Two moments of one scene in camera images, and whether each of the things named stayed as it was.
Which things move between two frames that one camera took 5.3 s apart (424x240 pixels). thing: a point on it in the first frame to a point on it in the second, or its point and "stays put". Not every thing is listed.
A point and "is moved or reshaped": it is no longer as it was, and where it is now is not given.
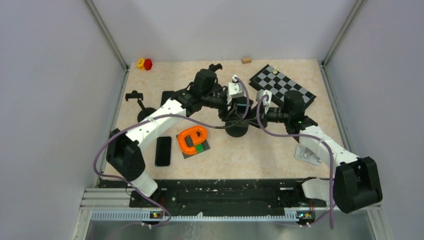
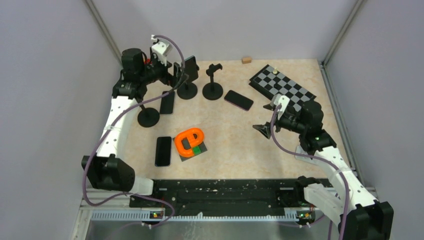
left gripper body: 224,113 to 159,71
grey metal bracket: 303,154 stays put
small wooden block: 247,60 stays put
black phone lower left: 163,151 stays put
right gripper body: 262,118 to 289,122
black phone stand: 236,129 is moved or reshaped
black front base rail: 220,195 stays put
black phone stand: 143,112 stays put
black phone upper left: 165,95 stays put
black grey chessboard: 279,84 stays put
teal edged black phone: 239,106 to 191,68
